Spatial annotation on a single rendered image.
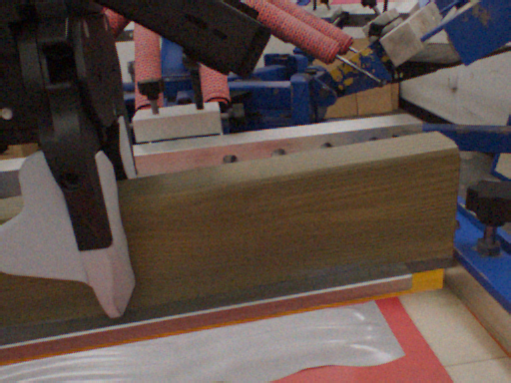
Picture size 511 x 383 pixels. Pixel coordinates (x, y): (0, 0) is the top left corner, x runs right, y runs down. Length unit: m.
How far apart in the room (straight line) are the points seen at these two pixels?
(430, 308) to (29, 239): 0.33
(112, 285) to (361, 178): 0.13
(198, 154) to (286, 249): 0.39
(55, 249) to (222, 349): 0.20
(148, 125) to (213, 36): 0.46
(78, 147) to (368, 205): 0.14
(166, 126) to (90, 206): 0.47
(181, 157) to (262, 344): 0.31
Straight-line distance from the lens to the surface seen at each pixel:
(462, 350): 0.40
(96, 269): 0.22
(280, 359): 0.37
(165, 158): 0.61
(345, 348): 0.38
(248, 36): 0.20
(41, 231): 0.22
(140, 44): 0.93
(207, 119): 0.65
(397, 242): 0.26
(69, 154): 0.18
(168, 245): 0.23
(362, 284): 0.25
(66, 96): 0.18
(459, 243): 0.45
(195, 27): 0.20
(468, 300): 0.44
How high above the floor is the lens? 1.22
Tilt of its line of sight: 24 degrees down
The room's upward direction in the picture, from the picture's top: 5 degrees counter-clockwise
